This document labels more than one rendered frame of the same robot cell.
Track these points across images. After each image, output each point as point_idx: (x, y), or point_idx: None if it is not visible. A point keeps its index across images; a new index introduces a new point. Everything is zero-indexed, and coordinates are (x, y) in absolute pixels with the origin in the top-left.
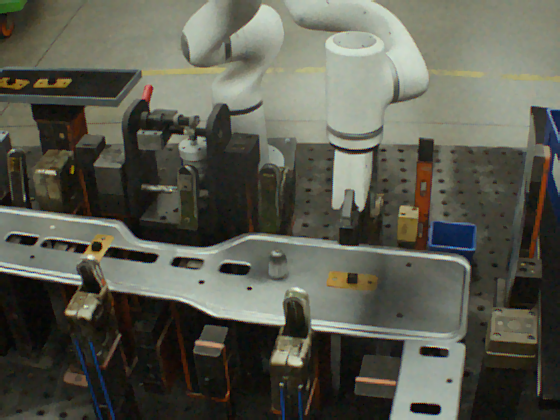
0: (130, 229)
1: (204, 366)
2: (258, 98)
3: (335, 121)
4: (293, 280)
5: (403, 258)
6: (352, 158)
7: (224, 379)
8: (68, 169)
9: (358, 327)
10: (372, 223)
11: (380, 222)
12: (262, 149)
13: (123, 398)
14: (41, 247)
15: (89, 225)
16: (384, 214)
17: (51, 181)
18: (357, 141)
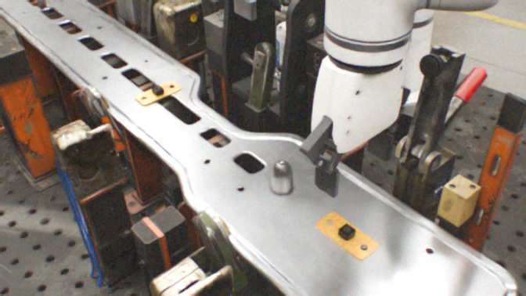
0: (229, 92)
1: (139, 247)
2: (423, 16)
3: (326, 11)
4: (288, 202)
5: (430, 240)
6: (336, 74)
7: (160, 271)
8: (187, 15)
9: (302, 294)
10: (419, 180)
11: (430, 183)
12: (416, 71)
13: (115, 240)
14: (119, 73)
15: (174, 71)
16: (519, 183)
17: (164, 19)
18: (346, 50)
